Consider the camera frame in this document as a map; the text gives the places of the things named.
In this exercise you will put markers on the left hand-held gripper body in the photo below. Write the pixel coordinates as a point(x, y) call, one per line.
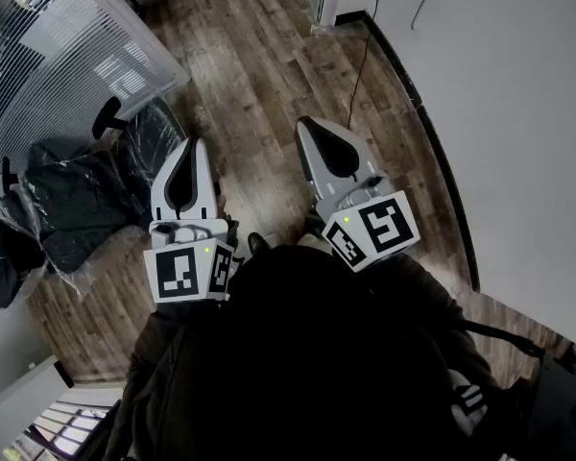
point(177, 272)

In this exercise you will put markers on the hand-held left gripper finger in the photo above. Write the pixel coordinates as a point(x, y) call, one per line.
point(206, 185)
point(159, 195)

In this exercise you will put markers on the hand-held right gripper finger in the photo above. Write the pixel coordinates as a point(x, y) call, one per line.
point(362, 154)
point(312, 176)

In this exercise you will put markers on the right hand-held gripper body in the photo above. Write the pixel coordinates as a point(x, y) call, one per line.
point(384, 228)

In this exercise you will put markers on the person's left forearm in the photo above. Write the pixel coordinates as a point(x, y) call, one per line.
point(158, 334)

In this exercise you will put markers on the black shoulder bag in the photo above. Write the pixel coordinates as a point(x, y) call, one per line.
point(552, 401)

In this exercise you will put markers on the person's right forearm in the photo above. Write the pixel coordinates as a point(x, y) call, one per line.
point(422, 300)

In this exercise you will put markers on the person's right black shoe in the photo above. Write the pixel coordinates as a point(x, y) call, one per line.
point(311, 223)

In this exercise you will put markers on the person's black shoe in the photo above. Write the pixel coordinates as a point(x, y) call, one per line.
point(311, 223)
point(257, 244)

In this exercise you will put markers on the person's beige trousers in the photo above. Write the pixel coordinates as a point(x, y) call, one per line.
point(312, 241)

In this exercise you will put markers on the black baseboard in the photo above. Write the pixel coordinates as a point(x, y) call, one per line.
point(427, 128)

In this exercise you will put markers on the person's left black shoe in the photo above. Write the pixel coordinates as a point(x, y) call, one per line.
point(257, 244)

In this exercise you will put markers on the group of plastic-wrapped black chairs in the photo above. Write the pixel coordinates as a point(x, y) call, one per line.
point(77, 200)

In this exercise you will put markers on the clear plastic scrap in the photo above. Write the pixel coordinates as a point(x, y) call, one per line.
point(324, 29)

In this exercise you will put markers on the person's dark jacket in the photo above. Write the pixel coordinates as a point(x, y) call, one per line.
point(293, 353)

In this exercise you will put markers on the glass partition with blinds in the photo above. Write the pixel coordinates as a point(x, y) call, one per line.
point(53, 65)

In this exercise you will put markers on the right hand-held gripper camera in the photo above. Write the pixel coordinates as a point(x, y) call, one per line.
point(375, 180)

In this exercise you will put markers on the hand-held gripper camera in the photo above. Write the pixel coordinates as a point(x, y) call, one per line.
point(162, 229)
point(375, 180)

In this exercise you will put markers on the left hand-held gripper camera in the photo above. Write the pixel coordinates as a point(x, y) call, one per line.
point(162, 229)

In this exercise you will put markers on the window with dark frame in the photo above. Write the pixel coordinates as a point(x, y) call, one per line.
point(67, 430)

